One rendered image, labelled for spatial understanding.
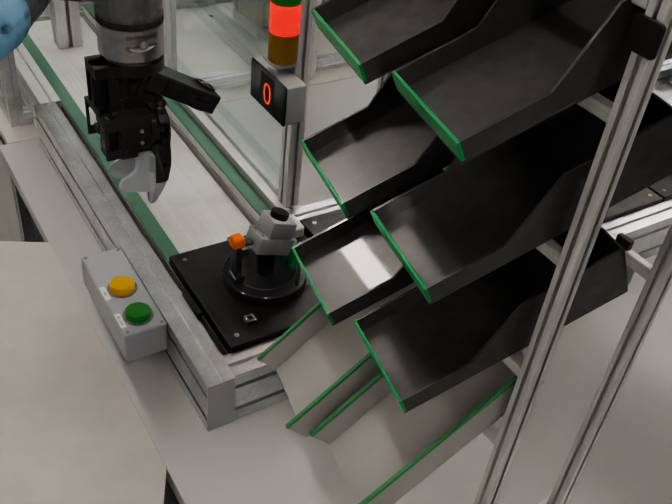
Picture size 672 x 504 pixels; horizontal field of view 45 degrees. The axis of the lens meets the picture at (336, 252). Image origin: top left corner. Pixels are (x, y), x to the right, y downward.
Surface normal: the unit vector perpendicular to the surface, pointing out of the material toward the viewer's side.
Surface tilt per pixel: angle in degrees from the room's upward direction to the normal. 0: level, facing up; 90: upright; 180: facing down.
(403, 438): 45
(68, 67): 0
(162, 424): 0
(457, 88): 25
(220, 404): 90
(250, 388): 90
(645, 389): 0
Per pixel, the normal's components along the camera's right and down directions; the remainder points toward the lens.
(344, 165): -0.30, -0.64
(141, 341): 0.52, 0.58
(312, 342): -0.58, -0.43
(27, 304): 0.10, -0.77
